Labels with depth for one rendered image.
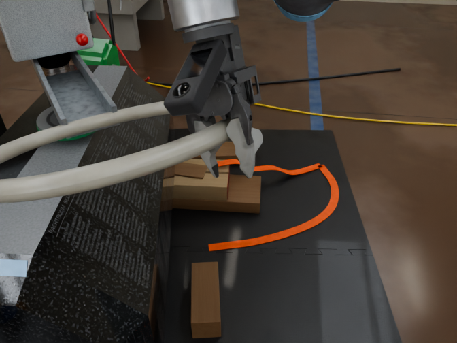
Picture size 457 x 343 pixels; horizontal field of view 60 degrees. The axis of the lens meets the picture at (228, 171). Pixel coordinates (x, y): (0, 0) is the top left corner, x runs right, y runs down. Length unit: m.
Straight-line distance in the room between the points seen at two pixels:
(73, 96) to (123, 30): 3.24
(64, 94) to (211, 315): 1.03
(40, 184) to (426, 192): 2.38
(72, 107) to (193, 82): 0.60
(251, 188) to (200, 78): 1.81
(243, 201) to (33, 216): 1.29
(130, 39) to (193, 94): 3.87
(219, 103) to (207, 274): 1.34
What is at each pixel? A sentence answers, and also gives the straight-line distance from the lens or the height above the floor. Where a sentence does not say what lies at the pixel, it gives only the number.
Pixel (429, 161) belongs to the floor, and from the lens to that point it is 2.94.
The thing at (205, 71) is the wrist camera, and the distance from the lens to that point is 0.50.
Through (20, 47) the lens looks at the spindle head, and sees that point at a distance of 1.23.
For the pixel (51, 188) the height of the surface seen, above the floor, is 1.29.
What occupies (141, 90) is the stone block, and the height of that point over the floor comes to 0.78.
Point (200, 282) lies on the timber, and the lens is 1.80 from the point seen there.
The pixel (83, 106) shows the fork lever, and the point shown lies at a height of 1.10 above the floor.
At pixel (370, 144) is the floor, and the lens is 2.95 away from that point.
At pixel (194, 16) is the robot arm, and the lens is 0.53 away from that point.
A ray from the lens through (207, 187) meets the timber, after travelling 2.14.
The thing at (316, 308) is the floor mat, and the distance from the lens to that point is 1.90.
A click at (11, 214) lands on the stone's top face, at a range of 1.20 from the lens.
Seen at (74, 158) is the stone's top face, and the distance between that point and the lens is 1.33.
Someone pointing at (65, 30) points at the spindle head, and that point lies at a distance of 1.23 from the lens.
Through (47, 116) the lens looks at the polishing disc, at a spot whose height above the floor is 0.91.
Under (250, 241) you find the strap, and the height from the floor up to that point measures 0.02.
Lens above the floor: 1.59
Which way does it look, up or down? 39 degrees down
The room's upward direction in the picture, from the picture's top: straight up
